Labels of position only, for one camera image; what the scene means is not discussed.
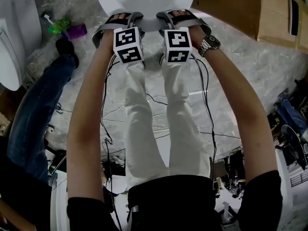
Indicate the black smartphone left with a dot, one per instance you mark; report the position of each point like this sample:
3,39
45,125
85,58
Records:
294,18

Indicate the silver wristwatch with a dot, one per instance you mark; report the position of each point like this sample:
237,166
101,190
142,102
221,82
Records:
211,42

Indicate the large cardboard box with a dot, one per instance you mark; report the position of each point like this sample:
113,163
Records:
228,3

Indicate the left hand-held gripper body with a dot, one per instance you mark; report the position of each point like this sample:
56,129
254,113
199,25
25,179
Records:
127,44

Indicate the person's black shirt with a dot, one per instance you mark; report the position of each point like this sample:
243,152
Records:
168,206

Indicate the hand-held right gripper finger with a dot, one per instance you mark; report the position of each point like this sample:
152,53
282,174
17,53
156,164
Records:
164,17

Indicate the person's white trousers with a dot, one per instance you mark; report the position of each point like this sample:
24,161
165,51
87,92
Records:
139,129

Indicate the person's right hand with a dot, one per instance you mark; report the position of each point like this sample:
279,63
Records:
179,13

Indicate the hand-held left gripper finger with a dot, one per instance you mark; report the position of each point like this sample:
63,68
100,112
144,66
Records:
137,17

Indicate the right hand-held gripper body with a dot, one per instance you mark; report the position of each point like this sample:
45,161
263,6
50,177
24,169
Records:
178,44

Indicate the small cardboard box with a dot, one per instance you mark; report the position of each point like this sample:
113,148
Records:
9,105

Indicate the person's right forearm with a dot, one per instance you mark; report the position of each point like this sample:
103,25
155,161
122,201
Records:
235,105

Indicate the person's left forearm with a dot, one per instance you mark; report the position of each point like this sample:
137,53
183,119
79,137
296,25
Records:
89,105

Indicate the person's left hand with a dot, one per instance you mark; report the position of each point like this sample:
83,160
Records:
121,16

